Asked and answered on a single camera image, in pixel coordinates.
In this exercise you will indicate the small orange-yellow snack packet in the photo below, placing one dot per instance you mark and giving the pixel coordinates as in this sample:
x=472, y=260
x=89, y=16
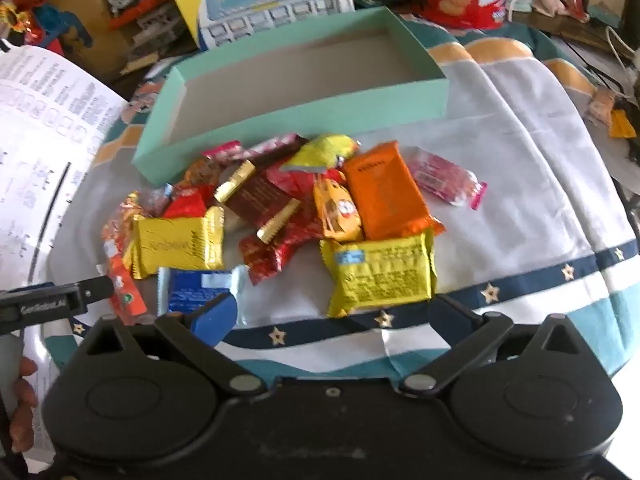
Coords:
x=337, y=210

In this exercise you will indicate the yellow printed snack packet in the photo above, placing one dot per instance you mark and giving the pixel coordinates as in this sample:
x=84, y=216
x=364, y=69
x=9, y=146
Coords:
x=380, y=270

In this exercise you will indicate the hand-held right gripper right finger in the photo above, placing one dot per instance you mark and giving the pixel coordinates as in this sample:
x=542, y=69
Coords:
x=445, y=312

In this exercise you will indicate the mint green cardboard box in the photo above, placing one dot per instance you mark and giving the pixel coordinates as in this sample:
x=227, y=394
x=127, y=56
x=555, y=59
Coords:
x=300, y=85

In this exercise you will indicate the blue snack packet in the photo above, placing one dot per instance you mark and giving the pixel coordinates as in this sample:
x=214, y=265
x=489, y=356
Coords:
x=195, y=292

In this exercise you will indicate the striped star print blanket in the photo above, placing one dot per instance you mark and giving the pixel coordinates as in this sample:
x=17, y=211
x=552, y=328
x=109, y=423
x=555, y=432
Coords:
x=525, y=160

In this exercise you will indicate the brown chocolate bar gold ends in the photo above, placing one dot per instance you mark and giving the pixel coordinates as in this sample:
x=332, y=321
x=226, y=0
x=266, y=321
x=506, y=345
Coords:
x=257, y=197

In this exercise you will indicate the shiny gold snack packet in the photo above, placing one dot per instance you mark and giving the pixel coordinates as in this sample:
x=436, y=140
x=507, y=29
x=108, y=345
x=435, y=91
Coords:
x=175, y=242

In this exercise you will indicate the small orange packet on desk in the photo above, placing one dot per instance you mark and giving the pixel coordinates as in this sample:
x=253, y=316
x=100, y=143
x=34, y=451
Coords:
x=602, y=107

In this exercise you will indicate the pink-red striped snack packet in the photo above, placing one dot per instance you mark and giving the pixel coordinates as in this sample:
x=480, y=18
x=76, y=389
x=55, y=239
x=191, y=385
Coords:
x=260, y=147

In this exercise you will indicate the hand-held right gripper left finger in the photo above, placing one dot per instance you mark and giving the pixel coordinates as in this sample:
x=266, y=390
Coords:
x=216, y=316

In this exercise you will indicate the orange-red tall snack packet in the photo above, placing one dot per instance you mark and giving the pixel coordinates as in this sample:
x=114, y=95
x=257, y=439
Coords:
x=125, y=295

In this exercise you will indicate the white printed instruction sheet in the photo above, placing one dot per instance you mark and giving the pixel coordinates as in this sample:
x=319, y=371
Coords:
x=45, y=135

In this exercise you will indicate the small red snack packet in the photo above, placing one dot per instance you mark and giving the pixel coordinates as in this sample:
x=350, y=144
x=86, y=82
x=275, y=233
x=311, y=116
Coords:
x=186, y=205

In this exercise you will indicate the yellow-green snack packet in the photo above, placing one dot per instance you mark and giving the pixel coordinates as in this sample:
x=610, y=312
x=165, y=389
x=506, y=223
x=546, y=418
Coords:
x=320, y=152

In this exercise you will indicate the large plain orange snack packet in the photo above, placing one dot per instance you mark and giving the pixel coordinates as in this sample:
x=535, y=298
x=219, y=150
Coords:
x=387, y=190

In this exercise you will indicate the orange patterned snack packet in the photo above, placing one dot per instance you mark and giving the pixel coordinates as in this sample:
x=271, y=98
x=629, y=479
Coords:
x=122, y=222

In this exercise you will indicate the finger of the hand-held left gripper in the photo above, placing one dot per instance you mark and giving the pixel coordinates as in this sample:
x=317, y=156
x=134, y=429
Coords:
x=92, y=291

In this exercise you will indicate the person's left hand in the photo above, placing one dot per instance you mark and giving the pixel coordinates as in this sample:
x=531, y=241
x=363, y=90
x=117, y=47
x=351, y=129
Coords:
x=24, y=410

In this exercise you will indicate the small orange crinkled snack packet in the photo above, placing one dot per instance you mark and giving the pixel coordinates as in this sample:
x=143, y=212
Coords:
x=202, y=172

